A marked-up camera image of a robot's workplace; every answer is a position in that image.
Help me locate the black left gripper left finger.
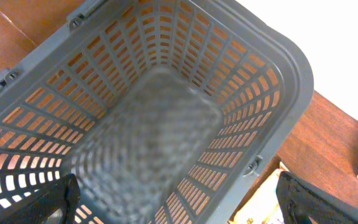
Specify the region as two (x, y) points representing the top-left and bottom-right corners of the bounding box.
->
(0, 174), (81, 224)

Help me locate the yellow snack bag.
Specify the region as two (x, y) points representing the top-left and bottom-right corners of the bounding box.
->
(232, 162), (288, 224)

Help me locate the grey plastic basket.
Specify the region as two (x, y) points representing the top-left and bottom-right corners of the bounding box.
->
(0, 0), (314, 223)

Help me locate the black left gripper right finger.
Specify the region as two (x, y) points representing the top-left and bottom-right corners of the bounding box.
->
(276, 171), (358, 223)

